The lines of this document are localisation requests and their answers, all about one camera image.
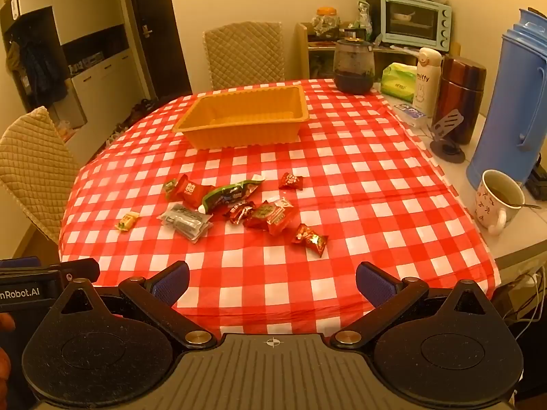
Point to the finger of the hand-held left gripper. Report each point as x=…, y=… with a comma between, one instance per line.
x=79, y=270
x=19, y=262

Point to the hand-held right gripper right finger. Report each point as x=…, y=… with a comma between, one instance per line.
x=376, y=284

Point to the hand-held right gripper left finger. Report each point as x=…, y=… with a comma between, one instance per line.
x=171, y=282

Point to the silver snack packet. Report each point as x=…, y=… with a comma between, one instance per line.
x=181, y=215
x=196, y=232

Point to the small yellow candy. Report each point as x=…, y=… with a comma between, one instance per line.
x=128, y=221

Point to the red candy gold print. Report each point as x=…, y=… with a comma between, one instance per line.
x=310, y=239

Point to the red packet white label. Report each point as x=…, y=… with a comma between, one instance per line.
x=192, y=191

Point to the small green candy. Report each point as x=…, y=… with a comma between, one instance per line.
x=170, y=188

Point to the dark red foil candy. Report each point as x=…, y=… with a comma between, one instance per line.
x=240, y=213

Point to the long green snack wrapper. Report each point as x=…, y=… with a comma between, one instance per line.
x=226, y=194

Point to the red green candy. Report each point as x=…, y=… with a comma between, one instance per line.
x=260, y=215

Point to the red packet clear edge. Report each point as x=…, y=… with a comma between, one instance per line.
x=280, y=218

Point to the small red candy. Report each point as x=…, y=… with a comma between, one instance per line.
x=290, y=181

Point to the orange plastic tray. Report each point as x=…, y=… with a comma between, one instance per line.
x=239, y=136

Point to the person's left hand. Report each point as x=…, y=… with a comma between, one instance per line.
x=4, y=367

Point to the quilted beige chair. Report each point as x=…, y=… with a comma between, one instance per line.
x=34, y=166
x=243, y=55

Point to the red white checked tablecloth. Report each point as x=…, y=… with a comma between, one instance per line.
x=342, y=179

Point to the white patterned mug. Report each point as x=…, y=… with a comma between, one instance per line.
x=489, y=209

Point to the row of shoes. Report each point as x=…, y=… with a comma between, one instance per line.
x=132, y=119

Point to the grey phone stand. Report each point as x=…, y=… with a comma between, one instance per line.
x=446, y=136

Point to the metal spoon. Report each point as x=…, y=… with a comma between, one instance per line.
x=530, y=205

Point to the blue white small pack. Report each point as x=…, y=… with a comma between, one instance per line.
x=410, y=112

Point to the dark small object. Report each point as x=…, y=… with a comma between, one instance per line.
x=536, y=183

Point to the hanging dark clothes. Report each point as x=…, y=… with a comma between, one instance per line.
x=38, y=68

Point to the white cabinet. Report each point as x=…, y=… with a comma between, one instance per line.
x=98, y=72

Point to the green tissue pack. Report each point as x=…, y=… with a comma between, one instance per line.
x=397, y=81

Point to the white bottle rabbit print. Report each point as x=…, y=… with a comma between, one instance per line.
x=426, y=81

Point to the brown metal thermos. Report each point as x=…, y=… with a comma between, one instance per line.
x=463, y=89

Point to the blue thermos jug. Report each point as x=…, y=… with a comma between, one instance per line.
x=508, y=115

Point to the large dark glass jar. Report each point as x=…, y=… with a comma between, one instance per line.
x=354, y=68

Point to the green printed box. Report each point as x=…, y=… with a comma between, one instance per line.
x=320, y=64

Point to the wooden shelf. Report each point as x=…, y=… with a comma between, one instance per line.
x=303, y=51

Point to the dark door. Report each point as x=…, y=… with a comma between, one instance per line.
x=162, y=17

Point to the green foil bag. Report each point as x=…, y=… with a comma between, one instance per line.
x=364, y=19

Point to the plastic jar orange lid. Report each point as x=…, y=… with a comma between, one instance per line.
x=325, y=21

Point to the light blue toaster oven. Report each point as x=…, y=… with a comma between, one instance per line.
x=414, y=19

